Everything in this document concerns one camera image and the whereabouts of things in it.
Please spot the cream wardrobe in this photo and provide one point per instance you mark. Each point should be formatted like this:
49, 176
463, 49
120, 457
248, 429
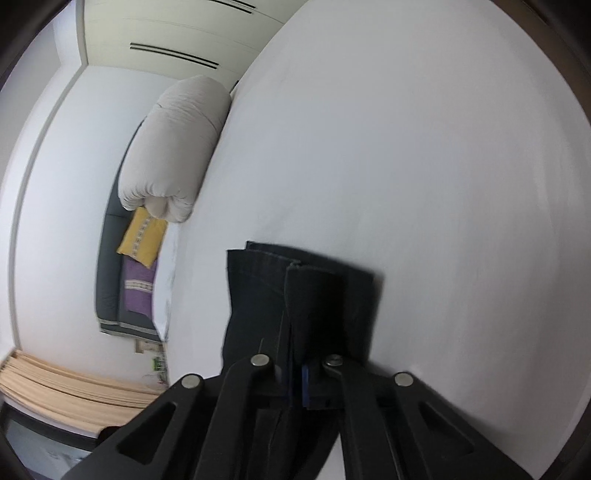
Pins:
184, 27

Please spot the dark denim pants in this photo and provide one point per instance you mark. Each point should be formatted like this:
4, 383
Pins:
258, 300

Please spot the purple patterned pillow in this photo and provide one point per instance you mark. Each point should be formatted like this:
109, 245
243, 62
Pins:
137, 288

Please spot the white sheeted bed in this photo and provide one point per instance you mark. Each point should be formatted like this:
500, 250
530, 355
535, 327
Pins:
392, 184

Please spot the white pillow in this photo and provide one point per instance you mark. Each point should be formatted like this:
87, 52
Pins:
166, 286

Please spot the yellow patterned pillow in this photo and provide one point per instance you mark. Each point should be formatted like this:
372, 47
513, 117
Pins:
141, 237

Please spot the grey upholstered headboard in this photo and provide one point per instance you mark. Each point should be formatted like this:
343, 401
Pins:
107, 277

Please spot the green item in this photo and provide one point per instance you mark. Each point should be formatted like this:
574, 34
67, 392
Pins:
158, 364

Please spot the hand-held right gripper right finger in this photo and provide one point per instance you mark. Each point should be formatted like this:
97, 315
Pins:
305, 390

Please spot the rolled cream duvet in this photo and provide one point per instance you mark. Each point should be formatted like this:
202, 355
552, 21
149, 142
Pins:
178, 143

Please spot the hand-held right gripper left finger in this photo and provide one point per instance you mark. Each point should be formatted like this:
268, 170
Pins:
288, 390

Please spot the beige curtain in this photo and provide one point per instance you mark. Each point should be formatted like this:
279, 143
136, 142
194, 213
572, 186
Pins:
55, 383

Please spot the glass balcony door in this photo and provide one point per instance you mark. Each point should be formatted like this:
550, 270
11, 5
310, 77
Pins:
41, 454

